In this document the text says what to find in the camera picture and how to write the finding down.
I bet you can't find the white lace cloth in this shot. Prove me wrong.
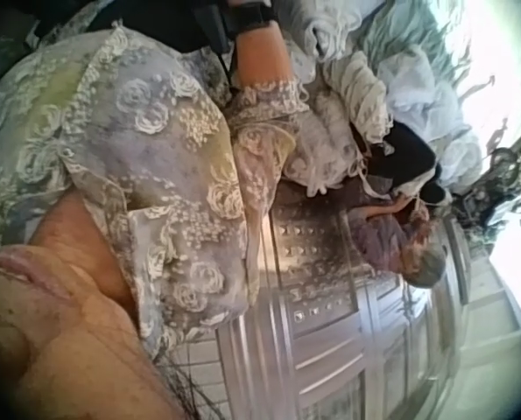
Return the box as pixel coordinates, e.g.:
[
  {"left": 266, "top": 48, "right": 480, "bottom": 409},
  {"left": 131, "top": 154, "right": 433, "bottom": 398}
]
[{"left": 281, "top": 85, "right": 369, "bottom": 196}]

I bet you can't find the metal panelled door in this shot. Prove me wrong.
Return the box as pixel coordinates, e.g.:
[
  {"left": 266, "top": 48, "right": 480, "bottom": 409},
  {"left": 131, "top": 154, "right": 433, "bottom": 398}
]
[{"left": 215, "top": 183, "right": 478, "bottom": 420}]

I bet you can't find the black wrist band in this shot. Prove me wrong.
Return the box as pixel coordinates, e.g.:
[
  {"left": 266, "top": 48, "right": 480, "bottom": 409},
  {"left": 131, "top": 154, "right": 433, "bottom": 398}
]
[{"left": 222, "top": 0, "right": 282, "bottom": 35}]

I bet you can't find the heap of white cloths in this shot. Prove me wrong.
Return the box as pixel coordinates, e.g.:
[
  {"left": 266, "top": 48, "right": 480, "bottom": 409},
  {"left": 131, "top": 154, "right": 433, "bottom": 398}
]
[{"left": 285, "top": 0, "right": 487, "bottom": 193}]

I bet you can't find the black fabric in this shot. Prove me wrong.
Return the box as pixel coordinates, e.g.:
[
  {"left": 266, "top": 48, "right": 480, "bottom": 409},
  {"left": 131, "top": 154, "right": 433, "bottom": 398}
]
[{"left": 36, "top": 0, "right": 233, "bottom": 56}]

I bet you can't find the motorcycle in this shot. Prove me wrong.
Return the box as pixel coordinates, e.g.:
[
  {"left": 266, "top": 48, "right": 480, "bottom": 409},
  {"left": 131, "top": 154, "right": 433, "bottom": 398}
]
[{"left": 461, "top": 146, "right": 521, "bottom": 231}]

